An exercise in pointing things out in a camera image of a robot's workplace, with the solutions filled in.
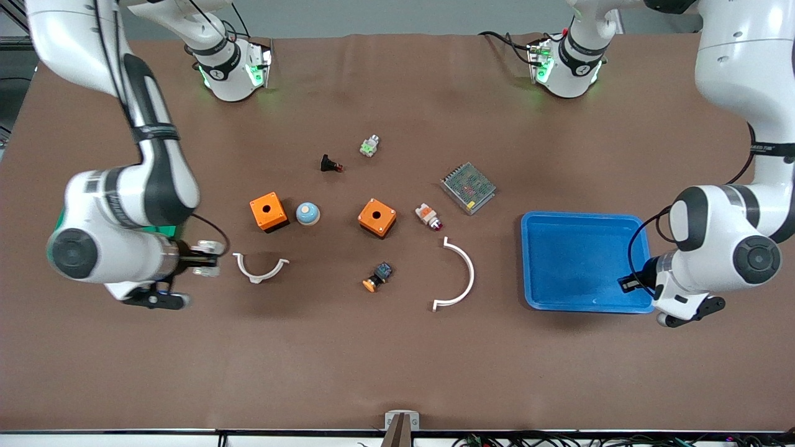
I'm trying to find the blue plastic tray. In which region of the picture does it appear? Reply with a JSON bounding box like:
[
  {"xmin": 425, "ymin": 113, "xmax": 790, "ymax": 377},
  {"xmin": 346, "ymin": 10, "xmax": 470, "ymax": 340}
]
[{"xmin": 520, "ymin": 211, "xmax": 658, "ymax": 314}]

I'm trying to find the small white half clamp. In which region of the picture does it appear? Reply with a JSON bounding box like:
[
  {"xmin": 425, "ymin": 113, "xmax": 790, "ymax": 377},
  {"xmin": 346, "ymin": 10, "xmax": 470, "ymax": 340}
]
[{"xmin": 232, "ymin": 252, "xmax": 290, "ymax": 284}]

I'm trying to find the black left base cable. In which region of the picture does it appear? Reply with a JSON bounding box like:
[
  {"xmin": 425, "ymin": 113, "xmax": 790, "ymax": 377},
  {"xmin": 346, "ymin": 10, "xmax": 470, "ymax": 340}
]
[{"xmin": 478, "ymin": 30, "xmax": 542, "ymax": 66}]

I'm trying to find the aluminium frame profile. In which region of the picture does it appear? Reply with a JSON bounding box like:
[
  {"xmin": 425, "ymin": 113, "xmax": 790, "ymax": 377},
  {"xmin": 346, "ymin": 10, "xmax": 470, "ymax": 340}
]
[{"xmin": 0, "ymin": 0, "xmax": 30, "ymax": 50}]

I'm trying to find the red indicator lamp orange base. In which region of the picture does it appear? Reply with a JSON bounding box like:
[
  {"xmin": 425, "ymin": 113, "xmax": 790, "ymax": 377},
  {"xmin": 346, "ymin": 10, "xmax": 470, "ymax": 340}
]
[{"xmin": 415, "ymin": 202, "xmax": 444, "ymax": 232}]

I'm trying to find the orange button box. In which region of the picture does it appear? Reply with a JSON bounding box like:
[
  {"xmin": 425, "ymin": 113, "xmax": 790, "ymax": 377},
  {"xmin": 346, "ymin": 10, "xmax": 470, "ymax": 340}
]
[
  {"xmin": 250, "ymin": 192, "xmax": 289, "ymax": 233},
  {"xmin": 358, "ymin": 198, "xmax": 398, "ymax": 239}
]

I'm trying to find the orange mushroom push button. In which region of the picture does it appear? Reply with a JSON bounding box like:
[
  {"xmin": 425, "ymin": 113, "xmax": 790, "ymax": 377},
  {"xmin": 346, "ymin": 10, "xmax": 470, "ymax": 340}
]
[{"xmin": 362, "ymin": 261, "xmax": 394, "ymax": 292}]

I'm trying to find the metal mesh power supply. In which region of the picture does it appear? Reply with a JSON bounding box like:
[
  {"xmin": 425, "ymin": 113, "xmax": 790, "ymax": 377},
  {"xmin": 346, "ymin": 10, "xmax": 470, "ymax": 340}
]
[{"xmin": 440, "ymin": 162, "xmax": 497, "ymax": 216}]

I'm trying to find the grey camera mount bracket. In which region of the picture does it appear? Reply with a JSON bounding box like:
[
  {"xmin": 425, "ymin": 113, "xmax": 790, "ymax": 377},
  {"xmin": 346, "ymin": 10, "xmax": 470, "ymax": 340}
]
[{"xmin": 384, "ymin": 410, "xmax": 420, "ymax": 447}]

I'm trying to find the white red circuit breaker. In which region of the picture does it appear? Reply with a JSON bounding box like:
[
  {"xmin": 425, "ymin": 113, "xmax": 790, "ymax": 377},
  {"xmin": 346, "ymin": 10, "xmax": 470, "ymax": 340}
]
[{"xmin": 189, "ymin": 240, "xmax": 225, "ymax": 278}]

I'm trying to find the large white half clamp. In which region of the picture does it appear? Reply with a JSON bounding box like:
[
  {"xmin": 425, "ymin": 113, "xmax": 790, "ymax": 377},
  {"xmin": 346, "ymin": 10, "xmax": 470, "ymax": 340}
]
[{"xmin": 432, "ymin": 237, "xmax": 476, "ymax": 312}]

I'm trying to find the black base cable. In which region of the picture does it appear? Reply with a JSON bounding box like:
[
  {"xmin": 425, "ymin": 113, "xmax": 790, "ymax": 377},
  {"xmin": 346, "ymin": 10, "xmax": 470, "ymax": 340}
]
[
  {"xmin": 205, "ymin": 0, "xmax": 251, "ymax": 39},
  {"xmin": 478, "ymin": 30, "xmax": 542, "ymax": 66}
]

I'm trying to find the green plastic tray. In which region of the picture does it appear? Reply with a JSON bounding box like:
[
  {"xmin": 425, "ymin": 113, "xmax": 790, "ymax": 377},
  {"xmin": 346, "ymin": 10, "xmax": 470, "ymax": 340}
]
[{"xmin": 55, "ymin": 208, "xmax": 181, "ymax": 240}]

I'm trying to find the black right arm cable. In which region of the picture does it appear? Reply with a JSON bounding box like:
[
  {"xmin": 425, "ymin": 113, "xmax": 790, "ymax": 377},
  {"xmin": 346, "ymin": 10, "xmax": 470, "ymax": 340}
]
[{"xmin": 189, "ymin": 213, "xmax": 230, "ymax": 255}]

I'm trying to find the black right base cable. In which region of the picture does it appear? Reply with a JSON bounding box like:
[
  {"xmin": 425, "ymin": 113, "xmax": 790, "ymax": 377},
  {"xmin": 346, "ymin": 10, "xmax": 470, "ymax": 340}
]
[{"xmin": 205, "ymin": 0, "xmax": 251, "ymax": 39}]

